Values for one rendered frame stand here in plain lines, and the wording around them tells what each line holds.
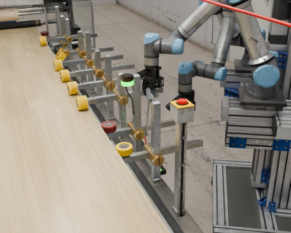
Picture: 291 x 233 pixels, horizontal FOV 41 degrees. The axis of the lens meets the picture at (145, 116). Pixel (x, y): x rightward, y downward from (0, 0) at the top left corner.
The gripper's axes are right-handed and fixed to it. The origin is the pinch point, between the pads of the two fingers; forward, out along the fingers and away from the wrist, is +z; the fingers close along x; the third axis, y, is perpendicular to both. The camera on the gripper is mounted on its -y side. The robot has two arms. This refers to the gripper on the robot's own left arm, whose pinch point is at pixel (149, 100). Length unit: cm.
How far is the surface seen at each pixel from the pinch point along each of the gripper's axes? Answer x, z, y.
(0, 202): -89, 11, 15
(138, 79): -8.6, -14.0, 1.6
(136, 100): -9.7, -3.3, 1.2
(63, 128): -39.6, 10.7, -21.9
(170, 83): 216, 100, -199
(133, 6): 503, 85, -614
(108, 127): -22.9, 10.3, -5.8
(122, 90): -0.3, 0.8, -22.0
